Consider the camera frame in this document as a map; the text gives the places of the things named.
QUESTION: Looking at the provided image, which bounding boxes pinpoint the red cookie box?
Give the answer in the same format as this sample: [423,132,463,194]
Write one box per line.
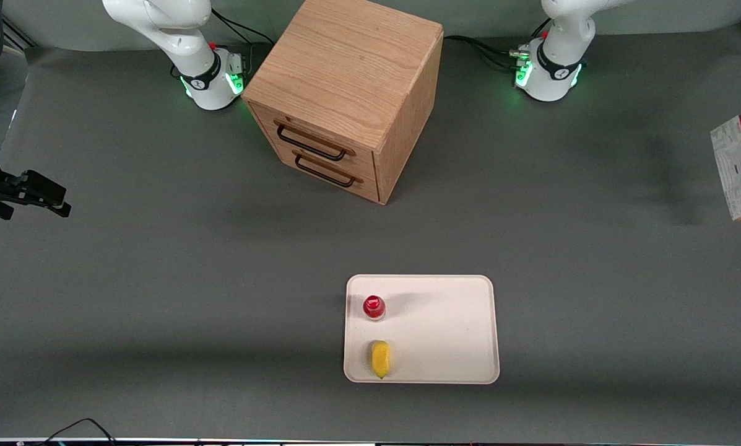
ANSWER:
[710,115,741,222]

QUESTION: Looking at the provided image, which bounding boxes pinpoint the white rectangular tray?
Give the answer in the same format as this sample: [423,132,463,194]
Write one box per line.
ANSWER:
[344,274,500,385]

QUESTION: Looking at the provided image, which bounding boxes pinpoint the wooden drawer front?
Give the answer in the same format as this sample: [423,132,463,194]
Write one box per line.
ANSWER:
[248,102,378,180]
[264,138,381,204]

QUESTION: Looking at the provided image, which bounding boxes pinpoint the wooden drawer cabinet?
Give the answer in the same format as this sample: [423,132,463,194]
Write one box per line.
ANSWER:
[241,0,444,206]

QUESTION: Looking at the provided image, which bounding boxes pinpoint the yellow lemon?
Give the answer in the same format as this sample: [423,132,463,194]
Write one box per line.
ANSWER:
[371,340,391,379]

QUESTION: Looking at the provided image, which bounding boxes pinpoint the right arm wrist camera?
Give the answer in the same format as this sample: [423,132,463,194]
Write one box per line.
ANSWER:
[2,169,72,218]

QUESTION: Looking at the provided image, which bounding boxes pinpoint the aluminium frame rail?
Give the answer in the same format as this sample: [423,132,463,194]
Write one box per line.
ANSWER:
[2,17,37,51]

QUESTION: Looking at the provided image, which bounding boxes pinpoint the thin black cable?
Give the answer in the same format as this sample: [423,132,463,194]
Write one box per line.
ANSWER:
[36,418,118,446]

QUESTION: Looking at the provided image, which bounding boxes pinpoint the black wire drawer handle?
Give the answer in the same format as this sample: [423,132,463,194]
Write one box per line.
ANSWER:
[293,151,365,188]
[274,120,354,162]

